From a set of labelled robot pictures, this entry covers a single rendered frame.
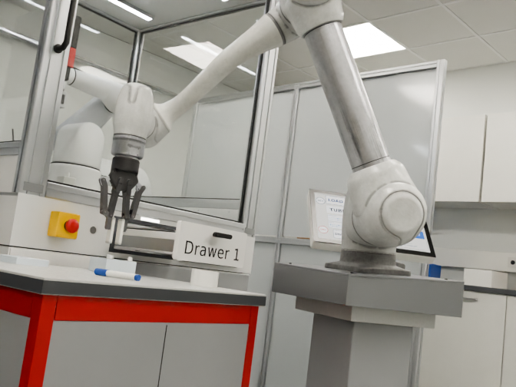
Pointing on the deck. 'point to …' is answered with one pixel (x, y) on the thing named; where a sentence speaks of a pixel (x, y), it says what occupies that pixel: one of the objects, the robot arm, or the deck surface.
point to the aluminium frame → (16, 150)
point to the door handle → (67, 28)
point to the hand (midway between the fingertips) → (114, 231)
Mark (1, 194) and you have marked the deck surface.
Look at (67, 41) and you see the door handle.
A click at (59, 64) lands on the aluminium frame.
